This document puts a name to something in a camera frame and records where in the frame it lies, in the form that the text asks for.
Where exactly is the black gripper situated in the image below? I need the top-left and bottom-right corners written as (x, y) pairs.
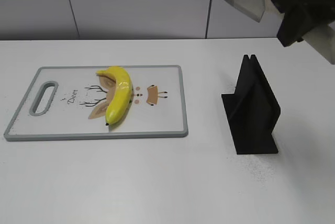
top-left (271, 0), bottom-right (334, 47)

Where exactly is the white-handled cleaver knife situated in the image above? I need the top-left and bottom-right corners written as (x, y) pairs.
top-left (224, 0), bottom-right (334, 64)

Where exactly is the yellow plastic banana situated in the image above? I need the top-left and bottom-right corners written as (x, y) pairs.
top-left (96, 66), bottom-right (132, 125)

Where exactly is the black knife stand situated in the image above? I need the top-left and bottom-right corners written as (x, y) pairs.
top-left (221, 54), bottom-right (281, 154)

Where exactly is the white grey-rimmed cutting board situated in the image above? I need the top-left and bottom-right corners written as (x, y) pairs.
top-left (4, 65), bottom-right (188, 141)

